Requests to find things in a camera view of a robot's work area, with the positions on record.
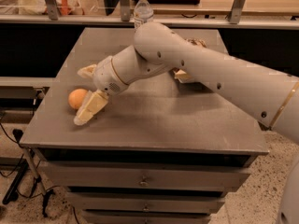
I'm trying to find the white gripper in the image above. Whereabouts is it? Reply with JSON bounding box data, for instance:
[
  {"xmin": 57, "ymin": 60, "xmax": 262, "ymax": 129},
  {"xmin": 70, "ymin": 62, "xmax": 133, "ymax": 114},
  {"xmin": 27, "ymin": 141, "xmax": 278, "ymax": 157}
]
[{"xmin": 74, "ymin": 56, "xmax": 128, "ymax": 126}]

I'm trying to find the orange fruit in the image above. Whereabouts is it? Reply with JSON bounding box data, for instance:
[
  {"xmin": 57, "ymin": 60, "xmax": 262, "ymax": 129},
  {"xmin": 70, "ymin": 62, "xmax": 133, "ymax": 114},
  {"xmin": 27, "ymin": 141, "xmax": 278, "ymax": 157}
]
[{"xmin": 68, "ymin": 89, "xmax": 88, "ymax": 110}]

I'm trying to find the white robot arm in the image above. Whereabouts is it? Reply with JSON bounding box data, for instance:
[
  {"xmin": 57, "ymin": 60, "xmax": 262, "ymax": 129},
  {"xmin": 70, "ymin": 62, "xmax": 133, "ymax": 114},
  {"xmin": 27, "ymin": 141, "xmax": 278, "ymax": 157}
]
[{"xmin": 74, "ymin": 21, "xmax": 299, "ymax": 143}]

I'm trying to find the brown chip bag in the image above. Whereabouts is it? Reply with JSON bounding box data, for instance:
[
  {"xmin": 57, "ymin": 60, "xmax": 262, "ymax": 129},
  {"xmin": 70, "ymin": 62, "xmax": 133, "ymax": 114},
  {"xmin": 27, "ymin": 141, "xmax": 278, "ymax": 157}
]
[{"xmin": 173, "ymin": 38, "xmax": 206, "ymax": 83}]

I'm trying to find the clear plastic water bottle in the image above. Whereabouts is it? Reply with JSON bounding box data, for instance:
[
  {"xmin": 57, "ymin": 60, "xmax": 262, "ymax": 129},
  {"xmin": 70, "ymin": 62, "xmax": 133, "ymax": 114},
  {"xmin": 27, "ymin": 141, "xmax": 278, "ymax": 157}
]
[{"xmin": 134, "ymin": 0, "xmax": 154, "ymax": 29}]

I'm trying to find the grey drawer cabinet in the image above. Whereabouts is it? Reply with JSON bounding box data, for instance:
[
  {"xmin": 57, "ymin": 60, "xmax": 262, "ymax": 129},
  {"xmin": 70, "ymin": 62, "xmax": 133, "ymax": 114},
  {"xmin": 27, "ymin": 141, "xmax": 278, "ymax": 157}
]
[{"xmin": 21, "ymin": 28, "xmax": 268, "ymax": 224}]

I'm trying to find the metal tripod stand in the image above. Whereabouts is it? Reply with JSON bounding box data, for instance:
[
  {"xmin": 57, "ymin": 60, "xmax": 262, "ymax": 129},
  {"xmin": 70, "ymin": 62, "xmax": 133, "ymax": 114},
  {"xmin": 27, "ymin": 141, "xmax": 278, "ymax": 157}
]
[{"xmin": 2, "ymin": 128, "xmax": 55, "ymax": 217}]

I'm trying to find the black cable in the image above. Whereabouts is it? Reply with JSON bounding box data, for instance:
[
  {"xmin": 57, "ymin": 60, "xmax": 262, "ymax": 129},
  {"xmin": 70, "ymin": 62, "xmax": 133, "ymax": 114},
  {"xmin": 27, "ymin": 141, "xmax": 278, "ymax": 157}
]
[{"xmin": 0, "ymin": 112, "xmax": 38, "ymax": 201}]

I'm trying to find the metal railing frame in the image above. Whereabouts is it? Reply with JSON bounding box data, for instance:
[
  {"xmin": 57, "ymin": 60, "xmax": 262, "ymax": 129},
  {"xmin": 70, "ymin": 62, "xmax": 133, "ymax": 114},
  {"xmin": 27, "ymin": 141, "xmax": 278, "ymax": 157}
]
[{"xmin": 0, "ymin": 0, "xmax": 299, "ymax": 30}]

